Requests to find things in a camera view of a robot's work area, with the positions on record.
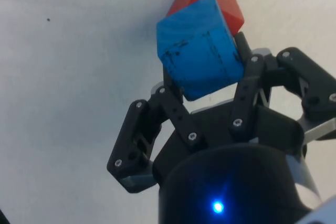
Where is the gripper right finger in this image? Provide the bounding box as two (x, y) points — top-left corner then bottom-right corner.
(227, 31), (336, 143)

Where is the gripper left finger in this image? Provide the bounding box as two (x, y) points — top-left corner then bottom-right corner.
(106, 62), (209, 195)

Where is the blue cube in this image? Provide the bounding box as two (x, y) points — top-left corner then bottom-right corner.
(156, 0), (245, 101)

